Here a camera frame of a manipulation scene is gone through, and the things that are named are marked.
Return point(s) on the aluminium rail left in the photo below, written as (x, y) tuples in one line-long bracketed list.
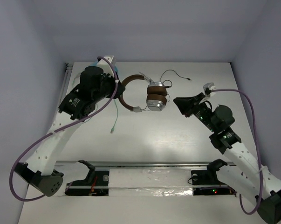
[(57, 109)]

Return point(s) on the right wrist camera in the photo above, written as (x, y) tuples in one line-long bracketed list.
[(208, 88)]

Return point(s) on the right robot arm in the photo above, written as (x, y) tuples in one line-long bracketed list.
[(252, 181)]

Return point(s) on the aluminium rail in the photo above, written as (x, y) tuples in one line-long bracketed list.
[(57, 109), (112, 164)]

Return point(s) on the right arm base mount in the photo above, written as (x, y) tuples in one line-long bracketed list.
[(206, 183)]

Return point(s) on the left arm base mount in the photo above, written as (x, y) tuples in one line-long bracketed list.
[(96, 183)]

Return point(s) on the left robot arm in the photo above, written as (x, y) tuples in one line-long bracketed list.
[(98, 86)]

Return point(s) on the light blue headphones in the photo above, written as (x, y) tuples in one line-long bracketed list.
[(105, 67)]

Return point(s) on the aluminium rail front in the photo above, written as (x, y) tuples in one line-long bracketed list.
[(112, 164)]

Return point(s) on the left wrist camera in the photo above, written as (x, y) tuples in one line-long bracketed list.
[(111, 59)]

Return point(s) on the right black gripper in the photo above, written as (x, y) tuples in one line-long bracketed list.
[(190, 104)]

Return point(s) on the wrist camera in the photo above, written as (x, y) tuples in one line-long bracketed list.
[(208, 88), (111, 59)]

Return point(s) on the white foil covered block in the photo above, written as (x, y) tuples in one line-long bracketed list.
[(149, 182)]

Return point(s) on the brown silver headphones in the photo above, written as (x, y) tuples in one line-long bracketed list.
[(156, 94)]

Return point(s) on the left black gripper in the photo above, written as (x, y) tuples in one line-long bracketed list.
[(114, 85)]

